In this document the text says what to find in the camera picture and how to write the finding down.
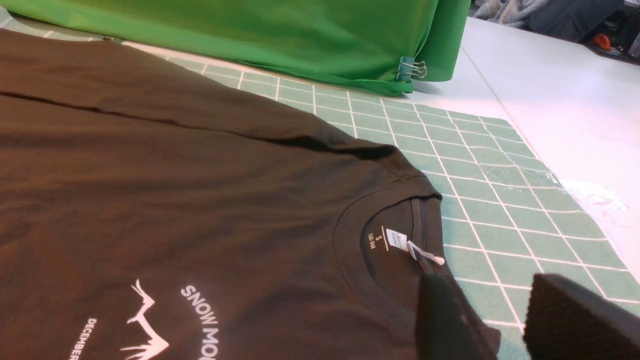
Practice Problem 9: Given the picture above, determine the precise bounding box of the dark gray long-sleeve top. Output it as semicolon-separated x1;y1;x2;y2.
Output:
0;29;471;360

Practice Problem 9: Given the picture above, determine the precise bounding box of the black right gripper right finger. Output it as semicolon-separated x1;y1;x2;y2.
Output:
523;273;640;360

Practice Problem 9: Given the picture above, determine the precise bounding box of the green checkered table mat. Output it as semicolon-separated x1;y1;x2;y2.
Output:
1;8;639;360

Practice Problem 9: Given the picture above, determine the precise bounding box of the green backdrop cloth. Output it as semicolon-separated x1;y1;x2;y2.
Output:
1;0;470;97

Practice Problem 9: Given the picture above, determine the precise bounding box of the white garment tag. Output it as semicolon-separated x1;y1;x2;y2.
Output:
382;228;446;265

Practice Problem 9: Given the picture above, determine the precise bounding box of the silver binder clip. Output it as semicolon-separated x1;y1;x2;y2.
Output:
395;56;428;84

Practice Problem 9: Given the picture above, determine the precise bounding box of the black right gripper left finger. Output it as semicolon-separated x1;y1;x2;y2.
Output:
414;274;501;360

